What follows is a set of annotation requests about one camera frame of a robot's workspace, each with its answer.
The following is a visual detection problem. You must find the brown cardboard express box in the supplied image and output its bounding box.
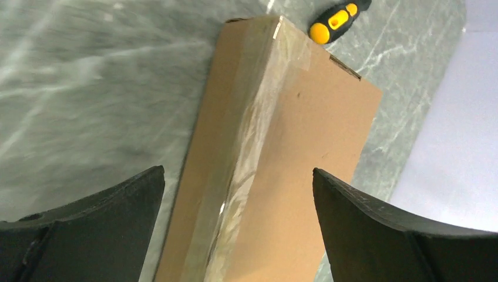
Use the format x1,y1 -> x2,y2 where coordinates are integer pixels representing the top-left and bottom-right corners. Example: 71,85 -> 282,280
154,15 -> 382,281

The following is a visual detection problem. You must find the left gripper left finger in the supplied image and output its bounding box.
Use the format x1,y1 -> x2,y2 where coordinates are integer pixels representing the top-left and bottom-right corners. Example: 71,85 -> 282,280
1,166 -> 165,281

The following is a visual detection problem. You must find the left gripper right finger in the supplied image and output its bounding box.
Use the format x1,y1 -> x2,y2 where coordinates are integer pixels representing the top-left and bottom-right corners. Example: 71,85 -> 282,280
312,168 -> 497,281

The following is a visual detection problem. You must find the yellow black screwdriver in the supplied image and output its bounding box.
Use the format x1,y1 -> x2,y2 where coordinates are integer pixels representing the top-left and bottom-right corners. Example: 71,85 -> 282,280
308,0 -> 372,45

